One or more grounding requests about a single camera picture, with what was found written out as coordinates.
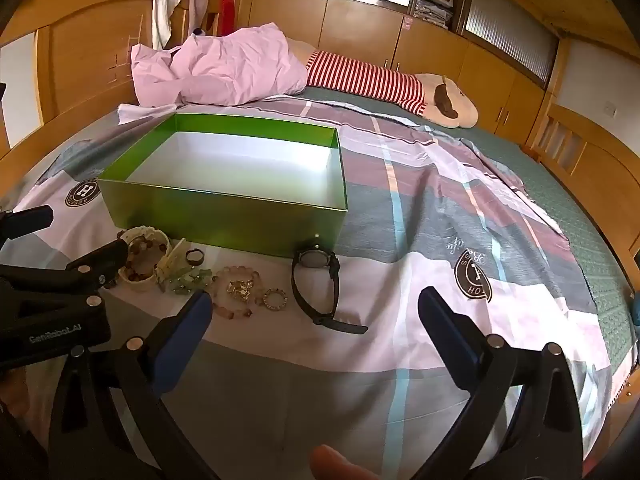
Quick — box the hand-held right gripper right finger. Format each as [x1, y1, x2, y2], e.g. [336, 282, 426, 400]
[417, 286, 586, 480]

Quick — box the white wristwatch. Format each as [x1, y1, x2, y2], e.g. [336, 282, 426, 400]
[116, 227, 173, 293]

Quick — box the black wristwatch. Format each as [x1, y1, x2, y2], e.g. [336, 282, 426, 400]
[291, 235, 369, 336]

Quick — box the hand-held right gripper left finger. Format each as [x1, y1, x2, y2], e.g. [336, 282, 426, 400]
[47, 290, 226, 480]

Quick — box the white garment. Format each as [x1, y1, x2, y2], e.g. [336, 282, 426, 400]
[151, 0, 188, 51]

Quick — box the silver charm jewellery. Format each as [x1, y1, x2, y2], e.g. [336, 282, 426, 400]
[172, 267, 213, 296]

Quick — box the brown bead bracelet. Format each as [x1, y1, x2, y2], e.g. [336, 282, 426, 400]
[125, 240, 168, 283]

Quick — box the person's right hand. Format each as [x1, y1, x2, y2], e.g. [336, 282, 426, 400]
[310, 444, 396, 480]

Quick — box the red cloth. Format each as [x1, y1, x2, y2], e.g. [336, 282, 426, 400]
[219, 0, 237, 37]

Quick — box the sparkly silver ring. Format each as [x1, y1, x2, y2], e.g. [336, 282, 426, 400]
[260, 287, 288, 312]

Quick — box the pink quilt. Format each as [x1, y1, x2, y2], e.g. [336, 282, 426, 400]
[131, 22, 309, 107]

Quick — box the wooden footboard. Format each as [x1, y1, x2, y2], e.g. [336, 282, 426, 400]
[520, 95, 640, 266]

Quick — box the green cardboard box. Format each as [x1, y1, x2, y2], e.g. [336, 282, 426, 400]
[96, 112, 349, 260]

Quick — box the gold ring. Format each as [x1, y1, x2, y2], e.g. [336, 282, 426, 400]
[225, 280, 255, 303]

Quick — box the wooden headboard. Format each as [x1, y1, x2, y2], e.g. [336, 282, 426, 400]
[0, 0, 241, 161]

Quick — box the pink bead bracelet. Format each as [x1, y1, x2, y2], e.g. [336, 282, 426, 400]
[207, 266, 266, 322]

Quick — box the striped plush toy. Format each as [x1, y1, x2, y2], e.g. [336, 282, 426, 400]
[290, 42, 480, 130]

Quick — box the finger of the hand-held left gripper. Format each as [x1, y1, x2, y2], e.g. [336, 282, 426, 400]
[0, 205, 55, 253]
[0, 239, 129, 320]

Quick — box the wooden wall cabinet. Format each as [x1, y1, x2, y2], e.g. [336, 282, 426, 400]
[240, 0, 571, 146]

